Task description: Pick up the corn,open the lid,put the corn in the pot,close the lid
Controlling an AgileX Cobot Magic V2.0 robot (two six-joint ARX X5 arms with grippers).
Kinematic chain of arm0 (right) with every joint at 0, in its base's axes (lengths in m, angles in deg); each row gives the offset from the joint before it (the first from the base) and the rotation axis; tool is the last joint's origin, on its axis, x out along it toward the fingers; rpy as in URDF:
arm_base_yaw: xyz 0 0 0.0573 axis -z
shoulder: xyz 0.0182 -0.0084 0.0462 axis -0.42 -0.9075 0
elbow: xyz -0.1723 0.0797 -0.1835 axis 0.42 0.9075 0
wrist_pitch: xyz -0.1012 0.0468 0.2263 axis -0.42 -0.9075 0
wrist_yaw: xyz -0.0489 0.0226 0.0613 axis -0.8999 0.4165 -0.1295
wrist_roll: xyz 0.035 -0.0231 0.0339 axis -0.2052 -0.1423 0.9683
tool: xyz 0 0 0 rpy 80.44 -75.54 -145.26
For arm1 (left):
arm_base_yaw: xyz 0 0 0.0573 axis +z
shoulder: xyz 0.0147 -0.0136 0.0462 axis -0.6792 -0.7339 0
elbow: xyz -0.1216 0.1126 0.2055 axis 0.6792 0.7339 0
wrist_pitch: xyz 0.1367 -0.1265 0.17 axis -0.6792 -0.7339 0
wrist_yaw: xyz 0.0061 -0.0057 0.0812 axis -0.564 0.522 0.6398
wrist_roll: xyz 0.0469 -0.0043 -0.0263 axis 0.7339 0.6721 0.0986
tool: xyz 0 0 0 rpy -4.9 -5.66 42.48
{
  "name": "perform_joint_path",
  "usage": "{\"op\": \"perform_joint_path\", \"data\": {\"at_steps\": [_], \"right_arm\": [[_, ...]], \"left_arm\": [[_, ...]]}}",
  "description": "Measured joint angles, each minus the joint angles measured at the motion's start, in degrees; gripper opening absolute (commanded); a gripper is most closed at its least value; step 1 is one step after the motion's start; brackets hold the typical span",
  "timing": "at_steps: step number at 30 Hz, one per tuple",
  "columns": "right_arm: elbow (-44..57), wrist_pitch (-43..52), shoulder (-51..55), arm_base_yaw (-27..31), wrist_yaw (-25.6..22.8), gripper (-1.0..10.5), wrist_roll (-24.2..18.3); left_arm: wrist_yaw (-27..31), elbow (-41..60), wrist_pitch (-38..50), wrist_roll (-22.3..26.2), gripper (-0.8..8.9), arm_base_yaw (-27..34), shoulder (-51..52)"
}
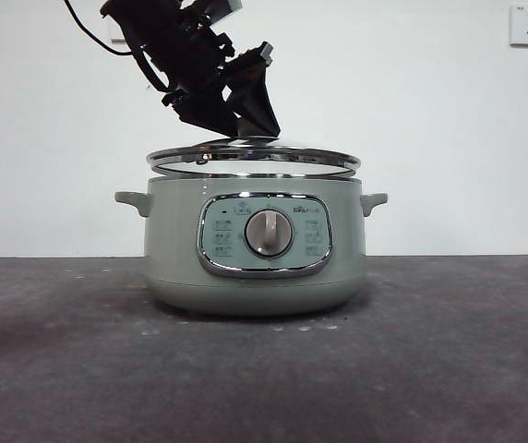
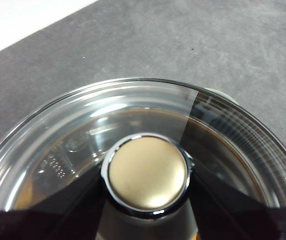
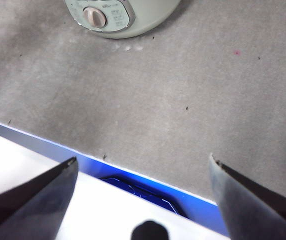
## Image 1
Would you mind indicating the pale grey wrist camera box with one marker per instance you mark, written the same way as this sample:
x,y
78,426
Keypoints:
x,y
227,9

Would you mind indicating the pale green electric pot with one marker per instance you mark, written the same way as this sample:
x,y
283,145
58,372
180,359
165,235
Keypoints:
x,y
176,240

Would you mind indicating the glass lid with green knob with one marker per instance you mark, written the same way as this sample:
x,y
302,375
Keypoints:
x,y
268,146

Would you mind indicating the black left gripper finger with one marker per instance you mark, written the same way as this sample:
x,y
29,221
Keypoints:
x,y
204,113
255,97

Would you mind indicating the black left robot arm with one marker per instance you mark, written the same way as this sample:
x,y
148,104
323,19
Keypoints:
x,y
162,37

